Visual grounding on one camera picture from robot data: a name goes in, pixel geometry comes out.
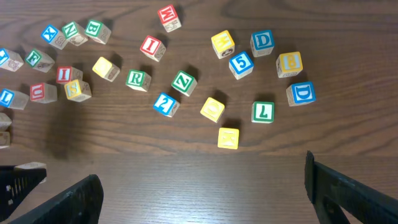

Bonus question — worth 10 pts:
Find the green B block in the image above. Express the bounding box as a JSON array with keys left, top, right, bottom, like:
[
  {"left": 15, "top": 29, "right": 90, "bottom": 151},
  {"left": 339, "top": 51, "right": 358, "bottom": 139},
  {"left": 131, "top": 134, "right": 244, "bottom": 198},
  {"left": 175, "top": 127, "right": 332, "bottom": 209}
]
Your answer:
[{"left": 85, "top": 20, "right": 111, "bottom": 45}]

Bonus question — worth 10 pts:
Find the red i block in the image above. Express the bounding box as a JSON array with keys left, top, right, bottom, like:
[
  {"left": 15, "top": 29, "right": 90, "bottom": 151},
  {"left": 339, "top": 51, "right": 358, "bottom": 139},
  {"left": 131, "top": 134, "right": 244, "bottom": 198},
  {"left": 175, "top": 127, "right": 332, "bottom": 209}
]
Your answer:
[
  {"left": 56, "top": 66, "right": 83, "bottom": 85},
  {"left": 140, "top": 35, "right": 166, "bottom": 62}
]

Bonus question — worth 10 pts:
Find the green R block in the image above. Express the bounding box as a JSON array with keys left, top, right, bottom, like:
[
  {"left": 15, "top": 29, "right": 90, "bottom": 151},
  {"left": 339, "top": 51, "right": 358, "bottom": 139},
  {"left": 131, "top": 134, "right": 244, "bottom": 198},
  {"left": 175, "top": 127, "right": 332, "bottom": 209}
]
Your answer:
[{"left": 126, "top": 70, "right": 152, "bottom": 92}]

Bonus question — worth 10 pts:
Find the yellow O block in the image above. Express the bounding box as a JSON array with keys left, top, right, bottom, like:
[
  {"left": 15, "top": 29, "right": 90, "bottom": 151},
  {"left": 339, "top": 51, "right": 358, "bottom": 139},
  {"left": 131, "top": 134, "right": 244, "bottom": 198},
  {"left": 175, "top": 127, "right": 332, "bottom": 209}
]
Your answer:
[{"left": 92, "top": 57, "right": 121, "bottom": 82}]

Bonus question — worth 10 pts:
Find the green N block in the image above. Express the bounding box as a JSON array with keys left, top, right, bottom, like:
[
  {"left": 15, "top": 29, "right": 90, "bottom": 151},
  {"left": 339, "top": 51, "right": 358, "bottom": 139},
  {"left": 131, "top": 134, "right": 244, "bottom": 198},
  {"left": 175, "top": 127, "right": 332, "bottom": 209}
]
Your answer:
[{"left": 62, "top": 21, "right": 88, "bottom": 47}]

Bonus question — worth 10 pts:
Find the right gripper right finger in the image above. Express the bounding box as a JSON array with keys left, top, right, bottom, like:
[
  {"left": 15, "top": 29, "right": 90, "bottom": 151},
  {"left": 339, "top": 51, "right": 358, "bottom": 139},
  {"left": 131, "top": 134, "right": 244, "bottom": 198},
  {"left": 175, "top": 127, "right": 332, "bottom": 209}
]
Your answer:
[{"left": 305, "top": 151, "right": 397, "bottom": 224}]

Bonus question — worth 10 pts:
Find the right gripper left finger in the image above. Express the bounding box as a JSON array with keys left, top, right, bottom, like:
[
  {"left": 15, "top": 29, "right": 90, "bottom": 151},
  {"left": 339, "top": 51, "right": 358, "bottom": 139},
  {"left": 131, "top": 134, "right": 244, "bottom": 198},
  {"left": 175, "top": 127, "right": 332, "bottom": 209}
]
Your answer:
[{"left": 10, "top": 174, "right": 104, "bottom": 224}]

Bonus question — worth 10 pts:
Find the yellow Q block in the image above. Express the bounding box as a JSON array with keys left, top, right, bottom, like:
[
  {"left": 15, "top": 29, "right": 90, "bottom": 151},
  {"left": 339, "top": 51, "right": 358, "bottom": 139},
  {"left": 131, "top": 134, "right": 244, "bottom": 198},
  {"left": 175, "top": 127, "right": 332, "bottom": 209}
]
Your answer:
[{"left": 200, "top": 97, "right": 225, "bottom": 123}]

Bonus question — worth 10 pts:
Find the blue D block upper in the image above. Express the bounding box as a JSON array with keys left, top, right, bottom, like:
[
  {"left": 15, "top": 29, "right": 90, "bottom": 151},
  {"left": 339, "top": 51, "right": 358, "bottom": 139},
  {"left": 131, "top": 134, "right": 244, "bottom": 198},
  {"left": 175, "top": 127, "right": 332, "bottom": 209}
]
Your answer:
[{"left": 250, "top": 30, "right": 275, "bottom": 57}]

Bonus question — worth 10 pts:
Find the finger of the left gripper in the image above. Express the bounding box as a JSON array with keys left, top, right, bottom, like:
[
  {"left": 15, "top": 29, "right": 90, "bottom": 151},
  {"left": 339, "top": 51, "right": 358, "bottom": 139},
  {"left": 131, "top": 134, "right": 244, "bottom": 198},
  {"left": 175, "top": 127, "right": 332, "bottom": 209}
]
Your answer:
[{"left": 1, "top": 164, "right": 47, "bottom": 220}]

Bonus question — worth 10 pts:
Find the red U block centre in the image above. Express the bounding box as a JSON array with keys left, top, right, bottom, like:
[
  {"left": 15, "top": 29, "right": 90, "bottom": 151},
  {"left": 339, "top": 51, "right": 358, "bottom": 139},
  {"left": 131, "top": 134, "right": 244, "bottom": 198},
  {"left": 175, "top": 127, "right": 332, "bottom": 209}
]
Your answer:
[{"left": 30, "top": 83, "right": 58, "bottom": 103}]

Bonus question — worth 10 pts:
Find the blue L block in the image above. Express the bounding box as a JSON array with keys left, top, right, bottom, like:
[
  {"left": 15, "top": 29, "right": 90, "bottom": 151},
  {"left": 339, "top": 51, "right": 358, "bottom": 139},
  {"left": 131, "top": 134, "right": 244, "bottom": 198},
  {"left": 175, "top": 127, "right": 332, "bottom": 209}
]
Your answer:
[{"left": 0, "top": 88, "right": 30, "bottom": 110}]

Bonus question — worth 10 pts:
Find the green F block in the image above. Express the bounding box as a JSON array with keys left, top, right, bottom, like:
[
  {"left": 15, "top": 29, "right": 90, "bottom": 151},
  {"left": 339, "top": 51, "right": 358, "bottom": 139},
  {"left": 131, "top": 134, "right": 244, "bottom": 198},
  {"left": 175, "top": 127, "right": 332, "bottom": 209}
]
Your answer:
[{"left": 25, "top": 49, "right": 55, "bottom": 73}]

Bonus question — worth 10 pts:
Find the blue X block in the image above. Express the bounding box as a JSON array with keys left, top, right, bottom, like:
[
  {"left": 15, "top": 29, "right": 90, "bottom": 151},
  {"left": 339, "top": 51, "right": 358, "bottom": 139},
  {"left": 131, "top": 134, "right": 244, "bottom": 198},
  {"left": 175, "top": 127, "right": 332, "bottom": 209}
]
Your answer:
[{"left": 41, "top": 24, "right": 67, "bottom": 50}]

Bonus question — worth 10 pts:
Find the blue 2 block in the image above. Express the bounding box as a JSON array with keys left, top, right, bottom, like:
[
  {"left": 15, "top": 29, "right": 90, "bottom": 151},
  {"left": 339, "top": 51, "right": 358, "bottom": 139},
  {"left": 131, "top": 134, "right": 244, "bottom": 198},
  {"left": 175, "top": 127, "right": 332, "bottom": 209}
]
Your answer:
[{"left": 153, "top": 93, "right": 180, "bottom": 118}]

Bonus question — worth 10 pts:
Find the red I block left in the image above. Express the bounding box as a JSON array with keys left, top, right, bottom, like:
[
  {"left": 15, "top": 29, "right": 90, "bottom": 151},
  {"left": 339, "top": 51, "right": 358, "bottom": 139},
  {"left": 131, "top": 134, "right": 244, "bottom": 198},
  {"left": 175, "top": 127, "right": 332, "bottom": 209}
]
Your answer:
[{"left": 56, "top": 66, "right": 83, "bottom": 85}]

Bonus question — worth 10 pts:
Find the red I block right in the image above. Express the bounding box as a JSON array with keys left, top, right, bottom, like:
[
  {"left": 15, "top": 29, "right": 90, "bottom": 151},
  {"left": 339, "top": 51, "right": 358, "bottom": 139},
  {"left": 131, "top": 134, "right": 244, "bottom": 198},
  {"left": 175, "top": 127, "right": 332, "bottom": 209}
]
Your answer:
[{"left": 140, "top": 35, "right": 166, "bottom": 62}]

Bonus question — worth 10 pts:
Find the yellow S block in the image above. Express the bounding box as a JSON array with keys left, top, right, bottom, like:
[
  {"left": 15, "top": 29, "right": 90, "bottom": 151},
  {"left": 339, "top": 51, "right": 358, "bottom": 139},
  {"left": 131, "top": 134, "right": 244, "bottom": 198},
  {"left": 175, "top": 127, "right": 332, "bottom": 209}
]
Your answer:
[{"left": 64, "top": 80, "right": 92, "bottom": 102}]

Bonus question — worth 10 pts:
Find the green Z block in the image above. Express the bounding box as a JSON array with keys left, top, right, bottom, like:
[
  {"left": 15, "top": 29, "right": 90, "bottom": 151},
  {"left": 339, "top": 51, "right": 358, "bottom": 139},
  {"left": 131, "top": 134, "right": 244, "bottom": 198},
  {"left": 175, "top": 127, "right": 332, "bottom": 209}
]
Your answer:
[{"left": 171, "top": 70, "right": 197, "bottom": 96}]

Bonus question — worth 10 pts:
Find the blue D block lower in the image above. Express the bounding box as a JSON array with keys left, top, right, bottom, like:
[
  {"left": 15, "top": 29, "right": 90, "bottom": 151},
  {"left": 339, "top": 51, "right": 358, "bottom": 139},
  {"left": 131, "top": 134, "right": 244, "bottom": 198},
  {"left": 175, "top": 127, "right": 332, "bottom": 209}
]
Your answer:
[{"left": 286, "top": 82, "right": 317, "bottom": 106}]

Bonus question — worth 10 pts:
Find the yellow M block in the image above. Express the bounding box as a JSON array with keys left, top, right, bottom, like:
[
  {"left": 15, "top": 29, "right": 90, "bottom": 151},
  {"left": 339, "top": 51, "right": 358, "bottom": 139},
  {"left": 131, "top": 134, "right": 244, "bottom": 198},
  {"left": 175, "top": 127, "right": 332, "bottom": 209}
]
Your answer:
[{"left": 211, "top": 30, "right": 235, "bottom": 59}]

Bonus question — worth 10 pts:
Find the yellow K block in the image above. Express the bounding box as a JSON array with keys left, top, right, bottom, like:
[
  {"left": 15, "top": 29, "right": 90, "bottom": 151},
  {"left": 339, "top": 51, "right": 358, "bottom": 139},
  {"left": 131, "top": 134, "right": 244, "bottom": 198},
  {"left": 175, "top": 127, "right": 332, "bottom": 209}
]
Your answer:
[{"left": 218, "top": 128, "right": 239, "bottom": 149}]

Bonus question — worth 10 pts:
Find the yellow 8 block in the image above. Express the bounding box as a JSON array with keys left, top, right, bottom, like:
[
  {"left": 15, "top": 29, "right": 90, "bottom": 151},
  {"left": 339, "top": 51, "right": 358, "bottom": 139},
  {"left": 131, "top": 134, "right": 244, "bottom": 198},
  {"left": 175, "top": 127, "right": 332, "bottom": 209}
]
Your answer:
[{"left": 276, "top": 52, "right": 303, "bottom": 78}]

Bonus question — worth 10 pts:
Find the blue P block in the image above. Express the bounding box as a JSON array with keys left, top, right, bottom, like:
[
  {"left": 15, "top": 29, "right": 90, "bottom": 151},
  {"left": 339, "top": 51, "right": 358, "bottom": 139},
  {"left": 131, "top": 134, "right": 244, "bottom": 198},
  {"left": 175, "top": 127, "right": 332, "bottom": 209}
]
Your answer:
[{"left": 0, "top": 48, "right": 24, "bottom": 72}]

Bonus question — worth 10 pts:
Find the red W block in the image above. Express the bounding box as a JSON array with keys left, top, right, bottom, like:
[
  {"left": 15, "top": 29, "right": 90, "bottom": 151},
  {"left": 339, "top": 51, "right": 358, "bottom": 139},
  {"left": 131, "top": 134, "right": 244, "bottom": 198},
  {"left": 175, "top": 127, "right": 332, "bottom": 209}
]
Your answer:
[{"left": 157, "top": 4, "right": 182, "bottom": 32}]

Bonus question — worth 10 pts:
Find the blue d block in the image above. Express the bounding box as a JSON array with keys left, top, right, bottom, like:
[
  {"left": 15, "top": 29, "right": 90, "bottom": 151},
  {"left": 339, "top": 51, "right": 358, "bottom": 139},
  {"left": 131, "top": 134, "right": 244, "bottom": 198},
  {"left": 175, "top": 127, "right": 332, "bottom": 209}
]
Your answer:
[
  {"left": 286, "top": 82, "right": 317, "bottom": 106},
  {"left": 250, "top": 30, "right": 275, "bottom": 57}
]

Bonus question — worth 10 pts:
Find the blue 5 block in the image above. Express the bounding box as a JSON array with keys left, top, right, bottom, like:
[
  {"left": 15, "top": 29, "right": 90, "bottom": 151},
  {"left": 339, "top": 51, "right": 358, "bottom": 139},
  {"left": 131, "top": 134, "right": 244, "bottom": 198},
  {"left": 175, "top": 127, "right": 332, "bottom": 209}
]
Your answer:
[{"left": 229, "top": 51, "right": 254, "bottom": 80}]

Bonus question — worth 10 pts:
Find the green L block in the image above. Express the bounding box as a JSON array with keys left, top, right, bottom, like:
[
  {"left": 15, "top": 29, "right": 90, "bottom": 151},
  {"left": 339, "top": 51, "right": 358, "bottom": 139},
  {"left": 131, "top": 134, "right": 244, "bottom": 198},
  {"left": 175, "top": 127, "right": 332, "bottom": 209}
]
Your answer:
[{"left": 251, "top": 101, "right": 275, "bottom": 123}]

